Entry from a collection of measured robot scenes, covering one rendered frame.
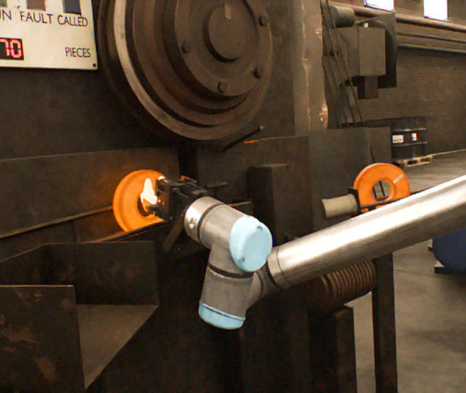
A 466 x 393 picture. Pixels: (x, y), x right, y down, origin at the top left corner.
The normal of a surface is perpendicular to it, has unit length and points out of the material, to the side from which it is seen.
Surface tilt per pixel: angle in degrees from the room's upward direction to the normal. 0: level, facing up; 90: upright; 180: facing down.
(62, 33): 90
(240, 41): 90
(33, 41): 90
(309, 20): 90
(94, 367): 5
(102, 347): 5
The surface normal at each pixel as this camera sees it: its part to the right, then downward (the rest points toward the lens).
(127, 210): 0.66, 0.01
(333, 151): -0.14, 0.12
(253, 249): 0.67, 0.22
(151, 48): -0.35, 0.28
